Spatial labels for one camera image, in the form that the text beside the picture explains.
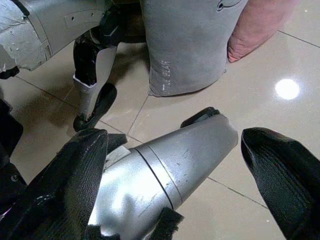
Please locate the silver robot leg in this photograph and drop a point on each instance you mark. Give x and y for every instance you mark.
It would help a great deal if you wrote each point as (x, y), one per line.
(60, 27)
(162, 180)

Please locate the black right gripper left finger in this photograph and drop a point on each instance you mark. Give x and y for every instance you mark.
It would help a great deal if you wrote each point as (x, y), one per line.
(62, 180)

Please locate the silver robot right leg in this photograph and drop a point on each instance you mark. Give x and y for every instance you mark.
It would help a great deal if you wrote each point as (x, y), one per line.
(162, 180)

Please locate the pink pillow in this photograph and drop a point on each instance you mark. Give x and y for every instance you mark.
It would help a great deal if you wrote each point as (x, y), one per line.
(255, 27)

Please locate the silver robot left leg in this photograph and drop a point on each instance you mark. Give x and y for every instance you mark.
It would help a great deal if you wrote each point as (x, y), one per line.
(60, 27)

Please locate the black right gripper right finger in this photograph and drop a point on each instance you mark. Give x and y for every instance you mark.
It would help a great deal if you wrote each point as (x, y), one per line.
(287, 175)

